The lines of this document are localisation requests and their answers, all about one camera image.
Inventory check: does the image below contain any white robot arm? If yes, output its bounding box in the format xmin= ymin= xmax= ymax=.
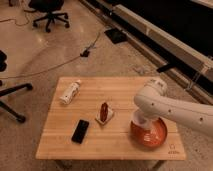
xmin=134 ymin=78 xmax=213 ymax=138

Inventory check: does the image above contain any orange ceramic bowl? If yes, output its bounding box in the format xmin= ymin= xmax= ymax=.
xmin=130 ymin=118 xmax=168 ymax=148

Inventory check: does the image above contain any white plastic bottle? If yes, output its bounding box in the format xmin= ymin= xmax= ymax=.
xmin=60 ymin=80 xmax=81 ymax=104

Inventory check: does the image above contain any wooden table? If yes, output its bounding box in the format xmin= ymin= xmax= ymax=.
xmin=36 ymin=77 xmax=186 ymax=161

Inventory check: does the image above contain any black floor mat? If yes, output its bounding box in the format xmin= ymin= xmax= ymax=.
xmin=105 ymin=28 xmax=127 ymax=44

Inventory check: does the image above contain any black smartphone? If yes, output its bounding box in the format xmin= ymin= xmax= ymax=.
xmin=71 ymin=120 xmax=89 ymax=144

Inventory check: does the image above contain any black office chair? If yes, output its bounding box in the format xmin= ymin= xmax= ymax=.
xmin=28 ymin=0 xmax=70 ymax=33

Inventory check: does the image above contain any black chair base left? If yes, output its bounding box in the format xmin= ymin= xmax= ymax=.
xmin=0 ymin=49 xmax=34 ymax=124

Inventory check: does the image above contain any black floor cable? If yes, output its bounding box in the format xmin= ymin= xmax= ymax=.
xmin=0 ymin=25 xmax=111 ymax=80

